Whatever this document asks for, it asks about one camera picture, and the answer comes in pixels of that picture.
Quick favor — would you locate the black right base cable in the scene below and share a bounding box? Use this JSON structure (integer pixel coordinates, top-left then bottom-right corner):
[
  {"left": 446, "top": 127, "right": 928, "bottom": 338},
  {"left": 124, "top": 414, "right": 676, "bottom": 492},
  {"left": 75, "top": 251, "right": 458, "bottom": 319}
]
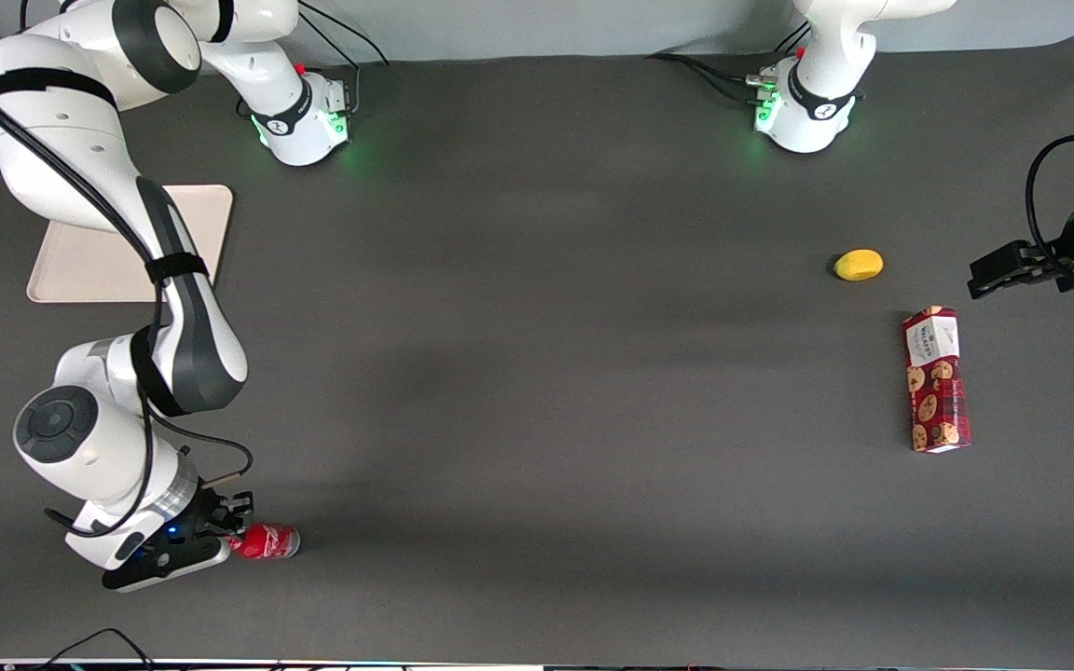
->
[{"left": 295, "top": 0, "right": 393, "bottom": 117}]

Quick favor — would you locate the red coke bottle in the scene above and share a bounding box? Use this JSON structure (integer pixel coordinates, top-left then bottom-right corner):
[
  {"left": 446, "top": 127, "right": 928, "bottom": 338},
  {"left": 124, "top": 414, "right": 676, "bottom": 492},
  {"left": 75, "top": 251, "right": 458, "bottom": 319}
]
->
[{"left": 229, "top": 523, "right": 301, "bottom": 561}]

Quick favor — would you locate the black left base cable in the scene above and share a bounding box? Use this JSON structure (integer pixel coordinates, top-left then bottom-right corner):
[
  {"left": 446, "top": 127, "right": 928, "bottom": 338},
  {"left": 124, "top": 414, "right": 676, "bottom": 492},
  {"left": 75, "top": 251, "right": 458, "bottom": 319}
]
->
[{"left": 646, "top": 51, "right": 778, "bottom": 106}]

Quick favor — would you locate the black cable at table edge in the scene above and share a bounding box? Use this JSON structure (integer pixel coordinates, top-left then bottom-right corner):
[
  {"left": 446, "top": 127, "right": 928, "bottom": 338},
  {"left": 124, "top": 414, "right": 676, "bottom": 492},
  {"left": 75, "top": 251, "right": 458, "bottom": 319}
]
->
[{"left": 34, "top": 627, "right": 158, "bottom": 671}]

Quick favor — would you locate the yellow lemon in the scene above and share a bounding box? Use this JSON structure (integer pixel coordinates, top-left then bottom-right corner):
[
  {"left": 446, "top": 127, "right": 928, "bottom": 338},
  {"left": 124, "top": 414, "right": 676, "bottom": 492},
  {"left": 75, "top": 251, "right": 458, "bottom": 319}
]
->
[{"left": 833, "top": 249, "right": 885, "bottom": 282}]

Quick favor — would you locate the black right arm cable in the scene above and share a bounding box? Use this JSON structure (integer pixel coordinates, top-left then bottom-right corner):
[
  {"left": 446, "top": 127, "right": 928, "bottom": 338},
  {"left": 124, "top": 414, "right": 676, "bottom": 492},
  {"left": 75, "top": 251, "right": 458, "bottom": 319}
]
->
[{"left": 0, "top": 79, "right": 255, "bottom": 541}]

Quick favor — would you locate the beige rectangular plastic tray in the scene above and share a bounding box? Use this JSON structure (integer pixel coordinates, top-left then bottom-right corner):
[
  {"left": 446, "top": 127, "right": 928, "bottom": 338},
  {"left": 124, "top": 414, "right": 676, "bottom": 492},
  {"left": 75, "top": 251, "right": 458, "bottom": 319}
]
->
[{"left": 27, "top": 185, "right": 234, "bottom": 304}]

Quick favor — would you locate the black base cable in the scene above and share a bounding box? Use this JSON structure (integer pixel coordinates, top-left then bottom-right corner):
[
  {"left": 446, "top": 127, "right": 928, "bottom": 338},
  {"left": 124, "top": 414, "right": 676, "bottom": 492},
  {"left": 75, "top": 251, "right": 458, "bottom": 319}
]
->
[
  {"left": 646, "top": 51, "right": 778, "bottom": 106},
  {"left": 295, "top": 0, "right": 393, "bottom": 117}
]

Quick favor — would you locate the red cookie box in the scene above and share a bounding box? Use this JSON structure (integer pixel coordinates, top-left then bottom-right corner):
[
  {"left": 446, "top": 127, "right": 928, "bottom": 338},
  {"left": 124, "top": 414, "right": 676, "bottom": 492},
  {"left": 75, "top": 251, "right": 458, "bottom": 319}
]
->
[{"left": 902, "top": 306, "right": 973, "bottom": 454}]

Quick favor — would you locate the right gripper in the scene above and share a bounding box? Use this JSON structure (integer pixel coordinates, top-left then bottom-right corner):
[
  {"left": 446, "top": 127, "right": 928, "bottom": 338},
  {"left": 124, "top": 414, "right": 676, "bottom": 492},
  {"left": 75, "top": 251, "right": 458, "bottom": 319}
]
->
[{"left": 103, "top": 494, "right": 256, "bottom": 594}]

